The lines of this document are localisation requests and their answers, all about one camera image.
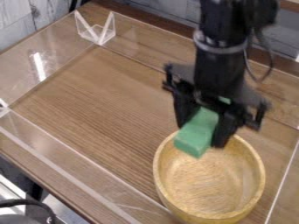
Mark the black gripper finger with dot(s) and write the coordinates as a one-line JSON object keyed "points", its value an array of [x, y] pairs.
{"points": [[184, 106], [231, 120]]}

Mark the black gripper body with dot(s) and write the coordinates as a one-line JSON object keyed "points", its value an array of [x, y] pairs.
{"points": [[214, 78]]}

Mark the green rectangular block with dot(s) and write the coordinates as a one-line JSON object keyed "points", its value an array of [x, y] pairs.
{"points": [[192, 138]]}

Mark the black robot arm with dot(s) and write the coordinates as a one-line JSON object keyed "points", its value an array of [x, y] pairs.
{"points": [[228, 20]]}

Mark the brown wooden bowl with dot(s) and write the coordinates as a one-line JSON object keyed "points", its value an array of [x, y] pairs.
{"points": [[213, 189]]}

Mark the clear acrylic tray wall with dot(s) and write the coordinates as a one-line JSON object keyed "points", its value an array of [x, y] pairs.
{"points": [[85, 115]]}

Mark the clear acrylic corner bracket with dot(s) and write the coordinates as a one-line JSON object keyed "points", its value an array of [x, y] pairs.
{"points": [[94, 33]]}

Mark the black metal table mount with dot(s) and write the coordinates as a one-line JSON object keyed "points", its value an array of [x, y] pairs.
{"points": [[21, 205]]}

